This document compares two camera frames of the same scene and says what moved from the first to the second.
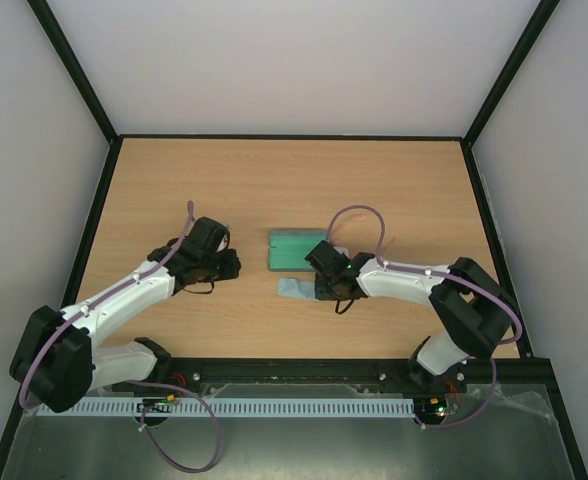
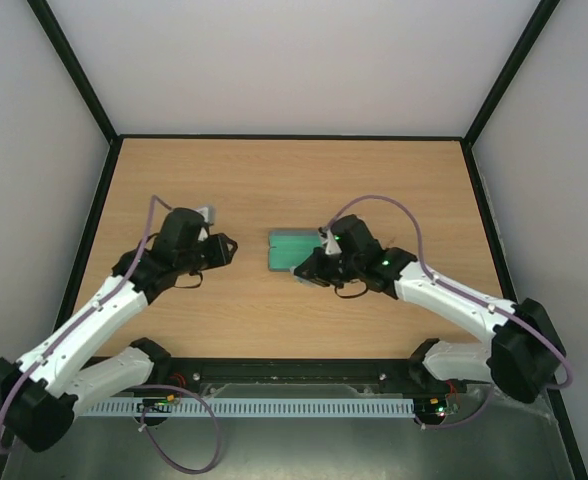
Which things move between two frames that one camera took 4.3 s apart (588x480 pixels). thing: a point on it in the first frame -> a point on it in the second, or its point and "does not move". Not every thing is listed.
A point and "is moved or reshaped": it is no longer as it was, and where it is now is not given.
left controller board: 157,405 does not move
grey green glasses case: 289,248 does not move
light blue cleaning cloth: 304,289 is moved or reshaped
